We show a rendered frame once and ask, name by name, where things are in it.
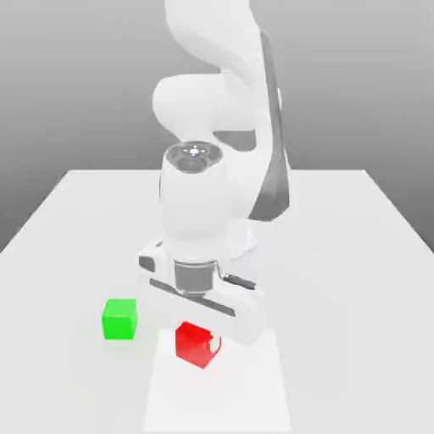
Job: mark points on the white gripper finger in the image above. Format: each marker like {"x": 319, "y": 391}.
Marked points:
{"x": 214, "y": 343}

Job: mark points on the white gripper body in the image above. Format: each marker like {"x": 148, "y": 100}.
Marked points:
{"x": 217, "y": 315}

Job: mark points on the small red cube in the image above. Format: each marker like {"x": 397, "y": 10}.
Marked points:
{"x": 193, "y": 344}

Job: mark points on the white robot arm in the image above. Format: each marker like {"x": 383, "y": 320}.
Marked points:
{"x": 193, "y": 203}

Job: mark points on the small green cube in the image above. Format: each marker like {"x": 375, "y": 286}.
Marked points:
{"x": 119, "y": 319}

